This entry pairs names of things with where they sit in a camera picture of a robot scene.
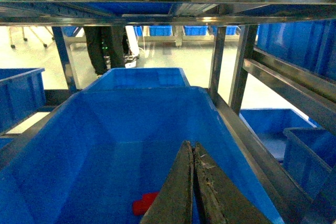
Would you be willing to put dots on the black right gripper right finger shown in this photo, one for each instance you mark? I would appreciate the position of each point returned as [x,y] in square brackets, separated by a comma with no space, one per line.
[218,199]

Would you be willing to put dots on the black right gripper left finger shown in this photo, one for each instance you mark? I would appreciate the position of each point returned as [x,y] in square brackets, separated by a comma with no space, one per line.
[174,203]

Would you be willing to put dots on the red toy block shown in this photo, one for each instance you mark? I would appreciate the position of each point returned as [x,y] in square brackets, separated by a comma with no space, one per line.
[141,206]

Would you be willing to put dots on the steel shelf cart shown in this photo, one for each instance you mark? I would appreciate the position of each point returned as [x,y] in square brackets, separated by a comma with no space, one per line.
[308,92]

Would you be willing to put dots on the large blue bin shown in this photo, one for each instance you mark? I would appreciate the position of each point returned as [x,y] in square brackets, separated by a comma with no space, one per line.
[103,150]

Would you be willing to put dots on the blue bin lower right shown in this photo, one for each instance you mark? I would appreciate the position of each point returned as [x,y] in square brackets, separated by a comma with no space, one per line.
[305,151]

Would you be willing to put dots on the blue bin behind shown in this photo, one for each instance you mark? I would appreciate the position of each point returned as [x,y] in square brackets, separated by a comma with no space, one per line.
[139,78]

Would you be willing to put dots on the person in black trousers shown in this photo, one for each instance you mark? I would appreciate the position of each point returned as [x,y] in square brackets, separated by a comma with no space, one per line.
[101,39]

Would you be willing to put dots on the blue bin far left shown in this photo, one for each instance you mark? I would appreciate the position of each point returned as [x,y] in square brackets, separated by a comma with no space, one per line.
[22,94]

